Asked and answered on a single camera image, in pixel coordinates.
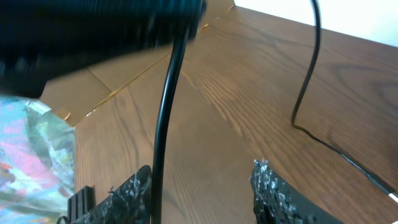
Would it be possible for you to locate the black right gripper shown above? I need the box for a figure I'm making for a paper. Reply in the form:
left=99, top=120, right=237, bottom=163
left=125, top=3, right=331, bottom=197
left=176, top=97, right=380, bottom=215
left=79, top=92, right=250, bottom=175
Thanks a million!
left=56, top=165, right=152, bottom=224

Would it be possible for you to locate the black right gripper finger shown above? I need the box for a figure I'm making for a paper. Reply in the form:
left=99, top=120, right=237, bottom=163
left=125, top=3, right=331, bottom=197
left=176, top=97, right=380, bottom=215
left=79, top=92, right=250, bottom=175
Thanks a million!
left=250, top=160, right=341, bottom=224

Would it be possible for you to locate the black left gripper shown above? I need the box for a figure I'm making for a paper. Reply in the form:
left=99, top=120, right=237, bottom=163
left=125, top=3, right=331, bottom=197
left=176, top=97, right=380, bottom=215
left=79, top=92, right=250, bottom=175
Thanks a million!
left=1, top=0, right=207, bottom=98

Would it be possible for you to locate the black USB cable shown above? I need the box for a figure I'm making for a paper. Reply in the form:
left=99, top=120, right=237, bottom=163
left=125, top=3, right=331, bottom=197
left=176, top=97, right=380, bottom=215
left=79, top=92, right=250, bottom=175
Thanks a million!
left=290, top=0, right=398, bottom=203

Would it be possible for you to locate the brown cardboard panel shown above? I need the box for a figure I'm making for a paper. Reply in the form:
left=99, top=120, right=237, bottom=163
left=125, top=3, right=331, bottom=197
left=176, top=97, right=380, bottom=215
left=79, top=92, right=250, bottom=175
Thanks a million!
left=39, top=0, right=236, bottom=128

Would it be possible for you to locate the colourful patterned sheet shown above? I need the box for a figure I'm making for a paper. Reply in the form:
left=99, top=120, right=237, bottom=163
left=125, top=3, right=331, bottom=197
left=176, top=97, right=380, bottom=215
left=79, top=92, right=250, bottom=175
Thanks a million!
left=1, top=96, right=75, bottom=223

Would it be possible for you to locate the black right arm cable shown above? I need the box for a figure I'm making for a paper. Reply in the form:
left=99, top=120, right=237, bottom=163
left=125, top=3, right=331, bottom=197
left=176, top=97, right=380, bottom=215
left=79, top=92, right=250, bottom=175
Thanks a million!
left=149, top=24, right=190, bottom=224

